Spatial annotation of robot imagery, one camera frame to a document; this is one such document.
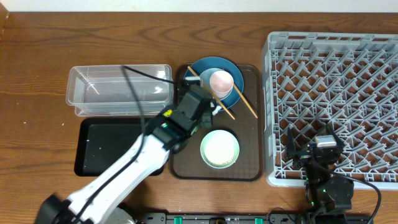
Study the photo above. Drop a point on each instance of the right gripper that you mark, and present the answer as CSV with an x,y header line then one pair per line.
x,y
290,147

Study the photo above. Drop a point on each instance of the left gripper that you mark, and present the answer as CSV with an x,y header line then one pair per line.
x,y
208,123

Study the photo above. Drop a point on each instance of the mint green bowl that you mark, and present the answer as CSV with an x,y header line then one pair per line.
x,y
205,155

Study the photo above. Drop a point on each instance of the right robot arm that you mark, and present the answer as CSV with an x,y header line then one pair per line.
x,y
329,194

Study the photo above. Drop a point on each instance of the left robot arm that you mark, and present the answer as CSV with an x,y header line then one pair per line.
x,y
164,135

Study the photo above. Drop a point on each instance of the grey dishwasher rack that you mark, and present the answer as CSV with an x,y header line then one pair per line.
x,y
349,81

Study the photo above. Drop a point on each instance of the clear plastic waste bin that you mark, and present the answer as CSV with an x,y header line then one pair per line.
x,y
102,90

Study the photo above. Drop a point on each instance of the pink plastic cup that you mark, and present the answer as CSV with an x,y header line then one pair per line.
x,y
221,83

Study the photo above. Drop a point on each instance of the light blue small bowl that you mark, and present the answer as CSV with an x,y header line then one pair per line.
x,y
205,76

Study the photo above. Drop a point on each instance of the dark blue plate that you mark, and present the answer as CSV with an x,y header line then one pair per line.
x,y
217,62

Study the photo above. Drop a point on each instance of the brown serving tray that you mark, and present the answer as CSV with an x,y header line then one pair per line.
x,y
249,166

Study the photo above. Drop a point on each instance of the black plastic tray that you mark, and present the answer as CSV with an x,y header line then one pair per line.
x,y
102,141

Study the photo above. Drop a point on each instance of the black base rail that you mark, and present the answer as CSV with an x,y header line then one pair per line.
x,y
270,218

